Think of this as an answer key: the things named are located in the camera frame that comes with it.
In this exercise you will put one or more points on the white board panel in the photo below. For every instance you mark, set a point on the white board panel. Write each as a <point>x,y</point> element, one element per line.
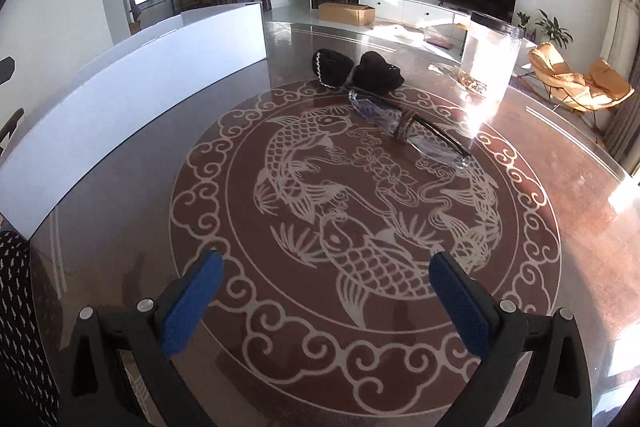
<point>125,107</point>

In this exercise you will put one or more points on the brown patterned glass desktop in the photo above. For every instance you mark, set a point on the brown patterned glass desktop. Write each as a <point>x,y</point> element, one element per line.
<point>525,232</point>

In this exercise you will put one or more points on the black white-dotted clothing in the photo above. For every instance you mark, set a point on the black white-dotted clothing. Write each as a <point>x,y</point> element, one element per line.
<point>22,332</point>

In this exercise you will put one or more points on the small potted plant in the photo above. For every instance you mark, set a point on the small potted plant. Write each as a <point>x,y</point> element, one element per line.
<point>523,19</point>

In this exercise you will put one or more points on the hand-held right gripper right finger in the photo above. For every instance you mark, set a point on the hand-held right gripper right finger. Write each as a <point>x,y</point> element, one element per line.
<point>465,302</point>

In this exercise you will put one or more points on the large green potted plant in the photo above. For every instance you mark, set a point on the large green potted plant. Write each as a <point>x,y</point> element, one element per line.
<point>552,29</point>

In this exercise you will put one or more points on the window curtain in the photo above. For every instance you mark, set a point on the window curtain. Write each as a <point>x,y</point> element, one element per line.
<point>622,57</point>

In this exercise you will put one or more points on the cardboard box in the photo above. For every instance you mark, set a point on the cardboard box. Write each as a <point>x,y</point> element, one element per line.
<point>345,13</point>

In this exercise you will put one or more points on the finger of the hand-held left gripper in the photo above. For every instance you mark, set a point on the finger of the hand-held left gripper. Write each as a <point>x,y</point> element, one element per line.
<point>10,129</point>
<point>6,71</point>

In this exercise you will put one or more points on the clear eyeglasses with black arms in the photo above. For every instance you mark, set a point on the clear eyeglasses with black arms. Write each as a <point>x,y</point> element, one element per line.
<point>370,107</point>

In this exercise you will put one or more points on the white television cabinet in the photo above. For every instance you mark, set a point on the white television cabinet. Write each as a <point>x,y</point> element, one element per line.
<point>415,9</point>

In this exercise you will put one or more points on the clear plastic jar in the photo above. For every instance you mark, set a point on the clear plastic jar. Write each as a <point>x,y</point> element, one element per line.
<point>487,52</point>

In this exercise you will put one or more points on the yellow lounge chair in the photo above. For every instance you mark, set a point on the yellow lounge chair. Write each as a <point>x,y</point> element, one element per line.
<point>555,72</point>

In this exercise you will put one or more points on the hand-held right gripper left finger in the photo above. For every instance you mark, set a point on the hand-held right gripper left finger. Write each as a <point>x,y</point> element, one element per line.
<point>192,302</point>

